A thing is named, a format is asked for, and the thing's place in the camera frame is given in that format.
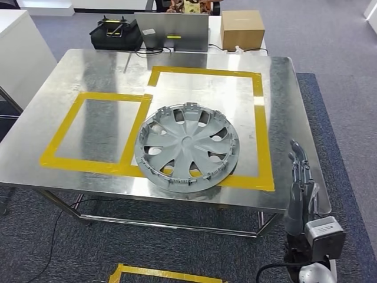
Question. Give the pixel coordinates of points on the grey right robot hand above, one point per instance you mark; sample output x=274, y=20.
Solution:
x=300, y=195

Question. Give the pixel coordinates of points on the grey plastic hubcap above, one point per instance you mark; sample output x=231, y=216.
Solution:
x=185, y=148

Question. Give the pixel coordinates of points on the steel workbench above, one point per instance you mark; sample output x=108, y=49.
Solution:
x=97, y=133

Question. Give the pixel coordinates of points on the brown cardboard box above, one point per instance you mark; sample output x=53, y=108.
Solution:
x=243, y=29

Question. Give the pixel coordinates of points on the white table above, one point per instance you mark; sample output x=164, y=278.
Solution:
x=214, y=35

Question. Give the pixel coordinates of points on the white cabinet with light strips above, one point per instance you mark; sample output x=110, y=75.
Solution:
x=372, y=17

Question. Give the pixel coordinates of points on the grey laptop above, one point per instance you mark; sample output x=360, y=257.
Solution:
x=182, y=27

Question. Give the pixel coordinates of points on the person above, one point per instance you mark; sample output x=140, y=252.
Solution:
x=191, y=6

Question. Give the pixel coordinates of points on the grey power adapter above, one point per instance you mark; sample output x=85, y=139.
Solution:
x=148, y=38

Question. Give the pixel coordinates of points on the black bag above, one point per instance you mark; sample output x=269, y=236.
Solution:
x=111, y=42

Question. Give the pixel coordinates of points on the white low platform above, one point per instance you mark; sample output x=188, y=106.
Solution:
x=44, y=6

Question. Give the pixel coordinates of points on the plain white cabinet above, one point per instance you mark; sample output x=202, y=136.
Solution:
x=25, y=58

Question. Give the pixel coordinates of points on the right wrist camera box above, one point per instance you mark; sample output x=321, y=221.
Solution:
x=323, y=238

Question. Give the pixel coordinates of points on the black metal frame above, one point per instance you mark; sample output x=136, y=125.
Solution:
x=7, y=121

